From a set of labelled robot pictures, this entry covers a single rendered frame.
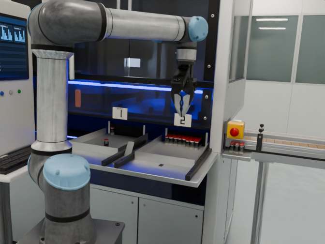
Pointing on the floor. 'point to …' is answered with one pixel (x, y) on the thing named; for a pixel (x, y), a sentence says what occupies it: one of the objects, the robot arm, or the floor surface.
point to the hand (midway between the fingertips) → (181, 114)
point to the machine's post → (218, 117)
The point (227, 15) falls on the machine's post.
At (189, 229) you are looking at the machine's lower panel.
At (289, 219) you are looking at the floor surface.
